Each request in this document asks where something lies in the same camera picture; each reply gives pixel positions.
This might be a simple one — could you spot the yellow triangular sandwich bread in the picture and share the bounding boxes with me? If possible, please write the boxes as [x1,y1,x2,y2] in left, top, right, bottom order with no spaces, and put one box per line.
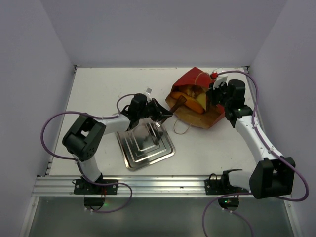
[196,93,208,111]

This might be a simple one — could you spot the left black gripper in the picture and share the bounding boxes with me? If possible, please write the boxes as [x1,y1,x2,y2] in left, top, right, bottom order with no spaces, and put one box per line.
[138,98,172,122]

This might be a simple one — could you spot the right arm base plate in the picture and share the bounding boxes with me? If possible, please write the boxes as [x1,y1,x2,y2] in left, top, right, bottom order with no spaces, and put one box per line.
[204,173,238,195]

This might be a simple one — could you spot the long bread loaf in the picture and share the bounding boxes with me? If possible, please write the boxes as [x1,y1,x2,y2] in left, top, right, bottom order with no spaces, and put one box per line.
[170,91,205,114]

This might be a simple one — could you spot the round flower bread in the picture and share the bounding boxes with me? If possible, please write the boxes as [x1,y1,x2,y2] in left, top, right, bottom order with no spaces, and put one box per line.
[179,85,205,98]

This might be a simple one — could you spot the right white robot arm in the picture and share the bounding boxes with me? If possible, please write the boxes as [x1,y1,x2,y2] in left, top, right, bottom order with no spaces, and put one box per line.
[206,79,295,199]

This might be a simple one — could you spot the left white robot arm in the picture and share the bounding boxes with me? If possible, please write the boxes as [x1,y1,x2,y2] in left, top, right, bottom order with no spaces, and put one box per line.
[62,93,173,194]

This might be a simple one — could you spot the metal tray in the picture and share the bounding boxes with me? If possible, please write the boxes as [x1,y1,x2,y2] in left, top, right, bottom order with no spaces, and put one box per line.
[116,118,175,171]

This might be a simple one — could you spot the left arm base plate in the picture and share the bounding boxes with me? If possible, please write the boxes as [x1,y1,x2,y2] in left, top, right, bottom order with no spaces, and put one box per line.
[73,178,118,195]

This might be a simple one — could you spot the red paper bag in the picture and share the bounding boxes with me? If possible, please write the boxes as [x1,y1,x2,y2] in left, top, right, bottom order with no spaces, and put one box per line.
[165,67,225,129]

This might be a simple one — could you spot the metal tongs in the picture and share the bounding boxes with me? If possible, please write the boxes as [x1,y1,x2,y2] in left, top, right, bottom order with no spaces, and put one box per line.
[155,96,187,127]

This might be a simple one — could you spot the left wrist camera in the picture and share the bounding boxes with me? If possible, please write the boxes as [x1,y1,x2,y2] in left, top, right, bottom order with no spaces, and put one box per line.
[145,88,152,96]

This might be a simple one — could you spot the aluminium mounting rail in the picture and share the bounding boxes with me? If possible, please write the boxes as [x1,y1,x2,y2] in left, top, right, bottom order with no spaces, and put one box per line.
[32,176,207,198]

